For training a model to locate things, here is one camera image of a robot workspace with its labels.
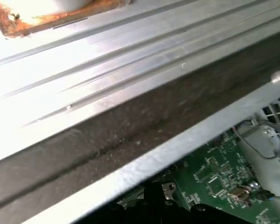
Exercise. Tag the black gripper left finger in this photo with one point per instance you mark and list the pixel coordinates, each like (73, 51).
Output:
(135, 214)

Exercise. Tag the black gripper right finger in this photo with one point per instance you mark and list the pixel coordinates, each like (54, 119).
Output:
(177, 215)

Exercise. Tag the green motherboard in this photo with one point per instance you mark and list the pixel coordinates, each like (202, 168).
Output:
(224, 168)

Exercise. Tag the black and silver PC case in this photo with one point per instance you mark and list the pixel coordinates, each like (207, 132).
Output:
(107, 144)

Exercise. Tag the pale grey plastic shroud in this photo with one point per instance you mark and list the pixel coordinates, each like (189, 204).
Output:
(266, 172)

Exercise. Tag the silver metal drive cage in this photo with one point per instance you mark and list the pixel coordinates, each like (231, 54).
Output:
(274, 101)

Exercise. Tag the square brown base plate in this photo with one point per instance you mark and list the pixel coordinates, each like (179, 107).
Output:
(49, 18)

